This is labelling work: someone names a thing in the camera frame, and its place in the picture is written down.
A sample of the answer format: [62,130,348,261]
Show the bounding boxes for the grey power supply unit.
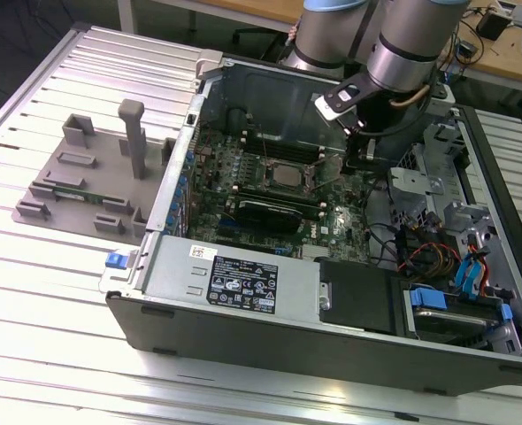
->
[143,234,322,324]

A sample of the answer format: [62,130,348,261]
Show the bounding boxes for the grey parts rack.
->
[12,99,178,243]

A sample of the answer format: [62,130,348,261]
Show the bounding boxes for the green motherboard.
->
[185,126,375,267]

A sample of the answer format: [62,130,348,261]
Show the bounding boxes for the CPU socket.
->
[263,155,319,198]

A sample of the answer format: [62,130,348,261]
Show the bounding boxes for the yellow orange power wires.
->
[433,245,461,267]

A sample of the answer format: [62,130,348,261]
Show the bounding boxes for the black drive bay box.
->
[318,259,403,333]

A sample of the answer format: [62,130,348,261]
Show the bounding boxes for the blue flat wire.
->
[456,255,475,296]
[469,254,488,294]

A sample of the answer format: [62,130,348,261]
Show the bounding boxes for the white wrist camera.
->
[314,86,365,123]

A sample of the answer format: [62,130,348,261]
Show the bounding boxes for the metal drive cage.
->
[387,121,499,236]

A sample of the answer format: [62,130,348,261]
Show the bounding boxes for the wooden desk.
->
[446,0,522,88]

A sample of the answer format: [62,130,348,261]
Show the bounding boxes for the black graphics card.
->
[233,198,304,236]

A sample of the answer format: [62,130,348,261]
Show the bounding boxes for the hard disk in blue carrier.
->
[404,286,517,351]

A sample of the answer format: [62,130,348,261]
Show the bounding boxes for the black RAM slot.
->
[233,183,326,208]
[242,139,326,164]
[242,131,326,156]

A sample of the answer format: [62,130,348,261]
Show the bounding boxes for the silver CPU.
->
[273,164,305,187]

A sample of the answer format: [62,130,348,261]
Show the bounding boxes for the black PC case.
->
[99,48,522,399]

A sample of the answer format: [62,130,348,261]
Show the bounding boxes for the metal socket cover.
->
[303,151,347,187]

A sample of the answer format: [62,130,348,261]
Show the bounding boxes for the green RAM stick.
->
[50,183,107,205]

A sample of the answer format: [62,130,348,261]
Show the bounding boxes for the small silver heatsink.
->
[303,245,333,260]

